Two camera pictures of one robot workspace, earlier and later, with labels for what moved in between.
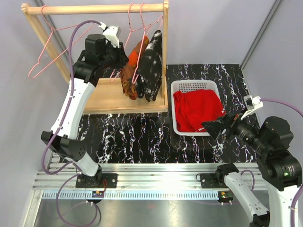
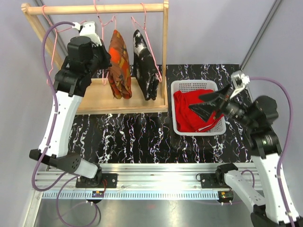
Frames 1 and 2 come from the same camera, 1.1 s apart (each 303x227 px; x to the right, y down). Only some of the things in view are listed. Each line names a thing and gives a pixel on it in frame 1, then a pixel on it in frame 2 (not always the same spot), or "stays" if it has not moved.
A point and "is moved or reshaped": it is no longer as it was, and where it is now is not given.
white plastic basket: [184, 85] stays
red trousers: [192, 108] stays
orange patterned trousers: [129, 73] is moved or reshaped
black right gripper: [215, 128] to [205, 111]
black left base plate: [108, 180] stays
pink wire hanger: [112, 78] to [102, 40]
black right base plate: [212, 180] stays
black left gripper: [122, 58] to [105, 55]
